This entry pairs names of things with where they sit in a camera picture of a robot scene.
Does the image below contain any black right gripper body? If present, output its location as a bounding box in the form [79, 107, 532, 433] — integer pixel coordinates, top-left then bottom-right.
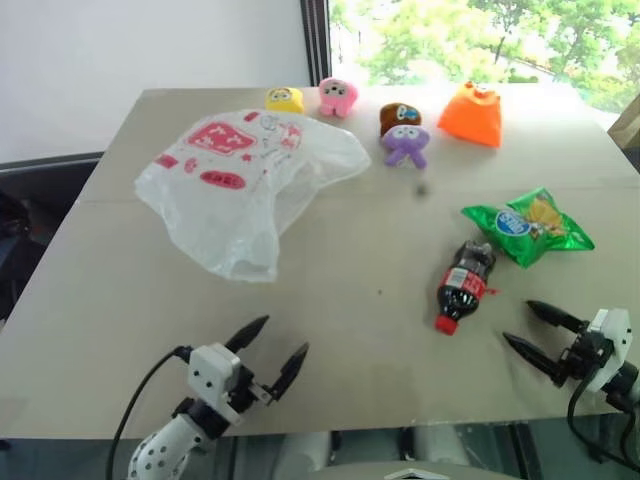
[558, 328, 619, 385]

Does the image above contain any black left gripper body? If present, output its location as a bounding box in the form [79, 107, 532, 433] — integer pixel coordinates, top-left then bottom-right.
[227, 365, 281, 414]

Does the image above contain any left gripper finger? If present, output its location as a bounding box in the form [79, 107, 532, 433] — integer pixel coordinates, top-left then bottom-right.
[224, 314, 270, 357]
[269, 342, 310, 400]

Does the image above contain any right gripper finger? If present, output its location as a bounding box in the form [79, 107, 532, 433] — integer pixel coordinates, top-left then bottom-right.
[502, 332, 569, 388]
[524, 299, 589, 336]

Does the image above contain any green chips bag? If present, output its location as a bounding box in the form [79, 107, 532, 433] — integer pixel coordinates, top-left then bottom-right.
[460, 187, 596, 270]

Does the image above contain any white printed plastic bag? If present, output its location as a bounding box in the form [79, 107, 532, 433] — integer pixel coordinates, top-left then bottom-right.
[133, 108, 372, 284]

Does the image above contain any grey rounded shape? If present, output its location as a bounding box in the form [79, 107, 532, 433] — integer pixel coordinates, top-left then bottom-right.
[280, 431, 335, 475]

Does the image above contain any silver robot torso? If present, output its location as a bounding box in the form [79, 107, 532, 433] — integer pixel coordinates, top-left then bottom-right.
[309, 463, 501, 480]

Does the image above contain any brown cardboard box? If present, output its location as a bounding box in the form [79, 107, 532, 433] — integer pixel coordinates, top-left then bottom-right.
[606, 97, 640, 175]

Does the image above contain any orange plush toy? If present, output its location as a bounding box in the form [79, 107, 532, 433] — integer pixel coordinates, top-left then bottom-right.
[437, 81, 504, 149]

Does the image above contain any purple plush toy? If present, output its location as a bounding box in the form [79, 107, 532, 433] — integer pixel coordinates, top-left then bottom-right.
[381, 124, 431, 170]

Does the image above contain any yellow plush toy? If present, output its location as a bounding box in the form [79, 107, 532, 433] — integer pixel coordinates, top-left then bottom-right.
[264, 87, 306, 116]

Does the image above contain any dark furniture beside table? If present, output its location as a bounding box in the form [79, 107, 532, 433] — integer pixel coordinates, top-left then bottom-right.
[0, 149, 105, 326]

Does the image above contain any pink plush toy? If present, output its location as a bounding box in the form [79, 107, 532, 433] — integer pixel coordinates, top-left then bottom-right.
[318, 77, 359, 119]

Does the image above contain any brown plush toy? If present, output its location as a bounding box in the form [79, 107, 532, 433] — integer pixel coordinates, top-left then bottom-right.
[378, 102, 424, 137]

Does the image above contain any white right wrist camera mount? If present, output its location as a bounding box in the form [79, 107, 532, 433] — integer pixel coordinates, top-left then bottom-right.
[582, 308, 634, 401]

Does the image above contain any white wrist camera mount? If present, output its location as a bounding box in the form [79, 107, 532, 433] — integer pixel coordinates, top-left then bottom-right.
[582, 308, 634, 401]
[187, 343, 242, 425]

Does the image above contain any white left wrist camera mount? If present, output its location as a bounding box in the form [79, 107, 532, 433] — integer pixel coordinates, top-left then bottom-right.
[187, 343, 242, 425]

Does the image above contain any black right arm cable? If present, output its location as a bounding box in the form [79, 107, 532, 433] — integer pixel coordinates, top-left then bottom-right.
[567, 378, 640, 464]

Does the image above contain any dark window frame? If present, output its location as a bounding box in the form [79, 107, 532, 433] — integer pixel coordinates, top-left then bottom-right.
[299, 0, 334, 88]

